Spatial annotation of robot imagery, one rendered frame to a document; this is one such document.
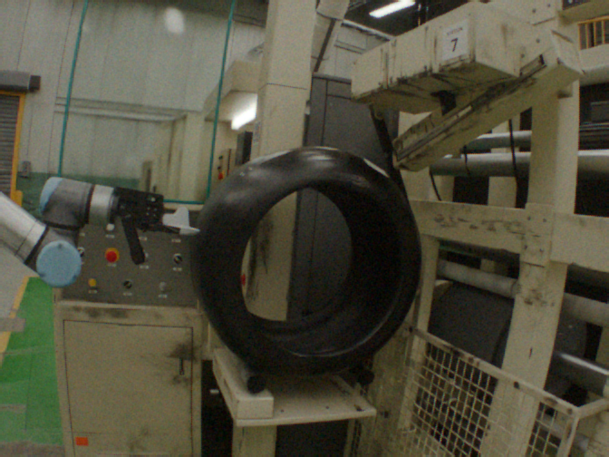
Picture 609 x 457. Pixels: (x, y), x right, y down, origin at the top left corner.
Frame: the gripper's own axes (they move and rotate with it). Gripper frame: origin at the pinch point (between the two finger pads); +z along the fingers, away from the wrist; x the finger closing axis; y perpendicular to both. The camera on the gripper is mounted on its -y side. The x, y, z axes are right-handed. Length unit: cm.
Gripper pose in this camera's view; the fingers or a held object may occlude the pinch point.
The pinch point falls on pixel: (194, 233)
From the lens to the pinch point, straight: 104.8
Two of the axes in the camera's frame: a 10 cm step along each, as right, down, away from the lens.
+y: 2.0, -9.8, -0.3
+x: -3.3, -1.0, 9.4
